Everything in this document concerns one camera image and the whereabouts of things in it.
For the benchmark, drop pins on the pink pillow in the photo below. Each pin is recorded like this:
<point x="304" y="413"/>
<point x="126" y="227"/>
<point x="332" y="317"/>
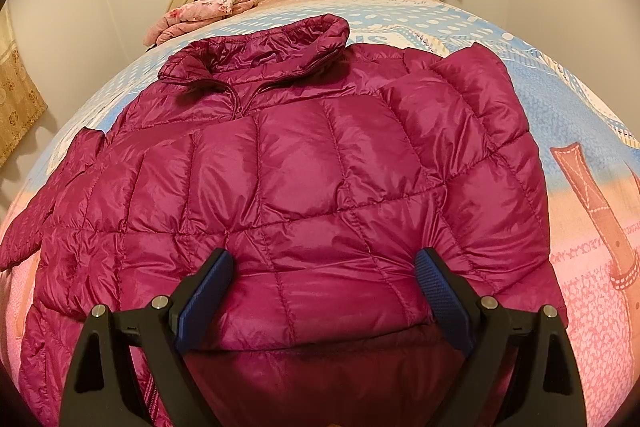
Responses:
<point x="200" y="11"/>

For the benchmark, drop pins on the beige floral curtain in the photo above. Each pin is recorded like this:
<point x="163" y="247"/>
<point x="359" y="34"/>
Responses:
<point x="20" y="97"/>

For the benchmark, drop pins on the magenta puffer jacket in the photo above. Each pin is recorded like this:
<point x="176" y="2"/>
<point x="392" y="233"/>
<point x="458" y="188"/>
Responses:
<point x="300" y="167"/>

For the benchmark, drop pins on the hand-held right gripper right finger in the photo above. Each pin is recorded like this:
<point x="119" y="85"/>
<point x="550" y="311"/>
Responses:
<point x="442" y="296"/>

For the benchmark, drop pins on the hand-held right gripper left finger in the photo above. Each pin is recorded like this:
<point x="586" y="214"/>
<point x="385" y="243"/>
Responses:
<point x="206" y="291"/>

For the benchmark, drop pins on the printed blue pink bed sheet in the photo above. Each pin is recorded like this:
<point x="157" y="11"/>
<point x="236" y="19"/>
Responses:
<point x="550" y="107"/>

